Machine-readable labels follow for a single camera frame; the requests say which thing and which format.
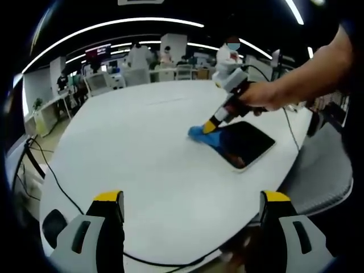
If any red wall screen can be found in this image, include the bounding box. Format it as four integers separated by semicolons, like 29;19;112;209
84;44;112;59

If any person's right hand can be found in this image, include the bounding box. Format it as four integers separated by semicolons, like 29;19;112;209
239;81;286;117

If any grey mesh office chair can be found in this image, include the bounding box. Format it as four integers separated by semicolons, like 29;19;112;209
280;122;355;217

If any long curved ceiling light strip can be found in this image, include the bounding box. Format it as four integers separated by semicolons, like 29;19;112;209
22;17;205;73

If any black round table grommet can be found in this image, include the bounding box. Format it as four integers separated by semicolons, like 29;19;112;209
42;209;68;248

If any white mesh chair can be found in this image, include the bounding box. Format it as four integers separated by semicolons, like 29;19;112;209
85;72;111;96

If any ceiling air vent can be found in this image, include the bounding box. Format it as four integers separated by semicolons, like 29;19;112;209
118;0;166;6

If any grey slatted chair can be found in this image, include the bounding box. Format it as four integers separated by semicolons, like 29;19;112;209
176;64;193;81

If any straight ceiling light strip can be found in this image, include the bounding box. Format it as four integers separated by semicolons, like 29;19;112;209
284;0;304;25

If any white side desk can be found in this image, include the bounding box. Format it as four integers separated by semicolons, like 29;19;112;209
31;92;72;137

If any blue cleaning cloth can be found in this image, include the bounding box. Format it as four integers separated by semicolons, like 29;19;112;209
187;123;226;148

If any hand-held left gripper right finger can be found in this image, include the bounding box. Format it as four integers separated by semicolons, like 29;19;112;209
258;189;336;273

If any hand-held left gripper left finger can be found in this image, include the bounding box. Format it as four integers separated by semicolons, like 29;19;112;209
49;190;126;273

